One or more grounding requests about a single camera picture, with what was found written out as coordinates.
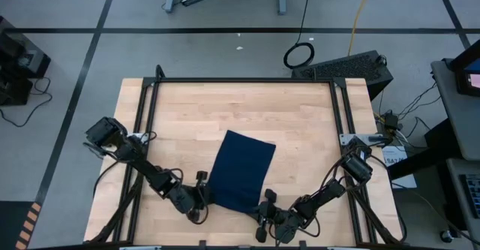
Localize grey side desk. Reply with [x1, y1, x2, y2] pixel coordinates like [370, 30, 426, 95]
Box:
[430, 57, 480, 161]

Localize black metal table frame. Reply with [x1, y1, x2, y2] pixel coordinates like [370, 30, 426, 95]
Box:
[84, 65, 408, 249]

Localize black screen device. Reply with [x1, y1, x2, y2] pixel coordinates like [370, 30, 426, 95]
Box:
[448, 39, 480, 98]

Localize black hanging cable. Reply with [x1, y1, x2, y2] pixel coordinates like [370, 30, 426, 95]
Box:
[283, 0, 316, 70]

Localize black caster wheel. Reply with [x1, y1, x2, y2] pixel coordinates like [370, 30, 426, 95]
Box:
[439, 229, 455, 244]

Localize black mat orange stripes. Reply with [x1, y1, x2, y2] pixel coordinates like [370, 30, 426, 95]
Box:
[0, 200, 44, 250]

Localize white labelled box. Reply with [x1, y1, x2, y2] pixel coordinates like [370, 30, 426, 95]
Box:
[381, 144, 419, 190]

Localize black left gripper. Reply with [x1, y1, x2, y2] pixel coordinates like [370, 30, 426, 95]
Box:
[175, 170, 212, 225]

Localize black perforated computer tower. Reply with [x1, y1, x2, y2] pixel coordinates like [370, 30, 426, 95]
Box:
[291, 50, 395, 101]

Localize navy blue towel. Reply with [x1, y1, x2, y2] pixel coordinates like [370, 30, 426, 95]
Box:
[206, 129, 278, 215]

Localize black equipment stack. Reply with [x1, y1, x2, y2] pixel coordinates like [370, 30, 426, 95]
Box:
[0, 15, 52, 107]

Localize yellow hanging cable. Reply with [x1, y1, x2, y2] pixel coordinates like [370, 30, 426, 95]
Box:
[347, 0, 374, 57]

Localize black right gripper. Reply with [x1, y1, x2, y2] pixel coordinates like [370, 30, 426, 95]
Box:
[255, 188, 302, 245]

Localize black keyboard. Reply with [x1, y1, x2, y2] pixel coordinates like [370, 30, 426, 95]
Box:
[459, 173, 480, 221]

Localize black power adapter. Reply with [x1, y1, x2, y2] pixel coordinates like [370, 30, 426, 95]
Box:
[381, 110, 401, 131]

